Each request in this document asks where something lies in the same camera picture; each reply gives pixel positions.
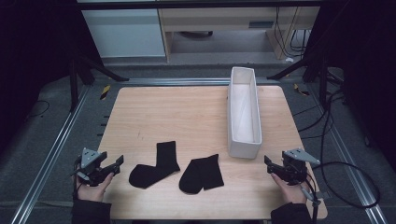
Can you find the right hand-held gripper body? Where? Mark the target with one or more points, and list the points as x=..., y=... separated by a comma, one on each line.
x=295, y=168

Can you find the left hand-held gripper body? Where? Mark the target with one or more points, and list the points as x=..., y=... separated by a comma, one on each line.
x=90, y=158

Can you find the long black sock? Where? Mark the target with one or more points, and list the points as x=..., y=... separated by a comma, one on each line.
x=162, y=165

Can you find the short black sock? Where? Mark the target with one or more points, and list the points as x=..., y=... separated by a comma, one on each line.
x=202, y=175

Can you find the person's right hand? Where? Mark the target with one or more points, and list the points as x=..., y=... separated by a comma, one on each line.
x=291, y=193

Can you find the person's left hand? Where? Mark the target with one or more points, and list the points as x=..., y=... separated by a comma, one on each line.
x=91, y=193

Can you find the grey tape piece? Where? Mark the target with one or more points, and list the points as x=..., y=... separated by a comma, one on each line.
x=323, y=195

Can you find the white fabric storage box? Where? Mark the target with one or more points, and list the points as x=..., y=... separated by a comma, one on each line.
x=244, y=109

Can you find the yellow black tape strip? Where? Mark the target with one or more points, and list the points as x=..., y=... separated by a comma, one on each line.
x=105, y=92
x=300, y=90

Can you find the black metal stand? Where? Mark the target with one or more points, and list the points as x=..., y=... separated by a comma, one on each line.
x=74, y=87
x=322, y=77

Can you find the small white floor object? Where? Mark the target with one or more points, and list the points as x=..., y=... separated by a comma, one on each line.
x=289, y=59

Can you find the white cabinet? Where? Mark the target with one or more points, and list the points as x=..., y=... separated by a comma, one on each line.
x=124, y=32

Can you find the aluminium floor rail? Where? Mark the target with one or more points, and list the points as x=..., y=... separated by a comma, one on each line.
x=348, y=161
x=174, y=81
x=49, y=155

